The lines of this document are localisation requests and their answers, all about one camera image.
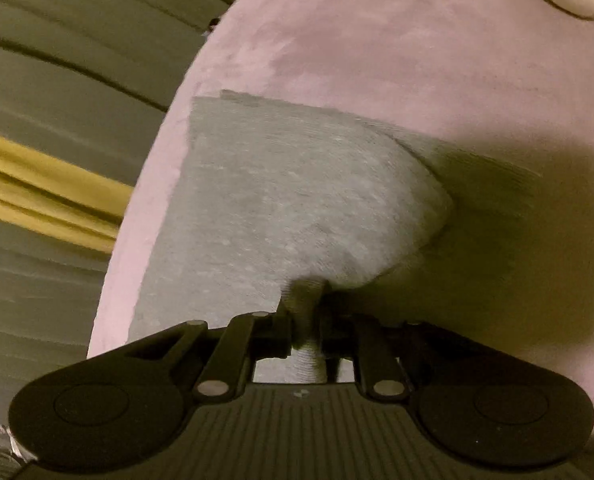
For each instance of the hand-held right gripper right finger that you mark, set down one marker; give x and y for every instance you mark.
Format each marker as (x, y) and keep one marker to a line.
(330, 331)

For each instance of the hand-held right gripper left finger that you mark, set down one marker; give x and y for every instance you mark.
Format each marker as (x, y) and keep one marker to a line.
(281, 331)

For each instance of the grey pants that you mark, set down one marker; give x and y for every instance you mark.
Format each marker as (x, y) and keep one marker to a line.
(287, 200)

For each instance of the green curtain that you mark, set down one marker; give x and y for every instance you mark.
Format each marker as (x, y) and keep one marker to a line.
(37, 300)
(67, 50)

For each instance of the purple blanket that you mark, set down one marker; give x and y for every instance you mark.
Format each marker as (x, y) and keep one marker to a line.
(427, 75)

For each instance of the yellow curtain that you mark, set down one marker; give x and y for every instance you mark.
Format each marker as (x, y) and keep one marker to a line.
(42, 185)

